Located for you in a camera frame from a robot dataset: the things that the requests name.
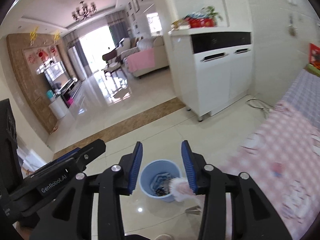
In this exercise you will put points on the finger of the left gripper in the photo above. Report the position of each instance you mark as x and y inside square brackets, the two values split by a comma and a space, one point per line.
[67, 155]
[85, 154]

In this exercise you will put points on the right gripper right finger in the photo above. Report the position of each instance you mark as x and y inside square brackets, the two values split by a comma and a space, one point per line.
[253, 216]

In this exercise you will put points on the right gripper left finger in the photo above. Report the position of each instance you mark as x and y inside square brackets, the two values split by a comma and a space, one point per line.
[70, 215]

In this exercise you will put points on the blue white plastic bag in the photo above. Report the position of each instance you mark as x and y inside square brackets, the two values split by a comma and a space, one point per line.
[160, 184]

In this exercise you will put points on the white cylindrical bin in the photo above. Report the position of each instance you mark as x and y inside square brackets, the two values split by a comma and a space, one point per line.
[58, 108]

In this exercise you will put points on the wooden table leg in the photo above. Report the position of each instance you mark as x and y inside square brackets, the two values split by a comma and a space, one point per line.
[195, 210]

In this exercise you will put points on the pink and purple checkered tablecloth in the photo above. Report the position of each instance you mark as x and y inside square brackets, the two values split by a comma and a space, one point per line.
[282, 157]

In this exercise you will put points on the light blue plastic bucket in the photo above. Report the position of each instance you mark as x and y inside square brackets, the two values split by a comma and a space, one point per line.
[151, 170]

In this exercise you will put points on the television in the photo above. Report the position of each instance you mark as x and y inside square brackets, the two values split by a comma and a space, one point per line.
[57, 75]

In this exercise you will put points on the dark wooden chair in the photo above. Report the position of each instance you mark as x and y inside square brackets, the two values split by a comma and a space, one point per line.
[113, 63]

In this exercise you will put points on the pink blanket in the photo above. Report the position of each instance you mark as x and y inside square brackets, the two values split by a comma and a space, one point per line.
[141, 60]

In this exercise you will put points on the black chandelier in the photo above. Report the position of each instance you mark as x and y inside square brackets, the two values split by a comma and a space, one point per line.
[84, 11]

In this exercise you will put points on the white sideboard cabinet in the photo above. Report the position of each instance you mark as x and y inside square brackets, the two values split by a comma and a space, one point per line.
[212, 68]

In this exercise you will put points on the red gift box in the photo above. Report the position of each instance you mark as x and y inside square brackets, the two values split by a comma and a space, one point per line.
[201, 22]

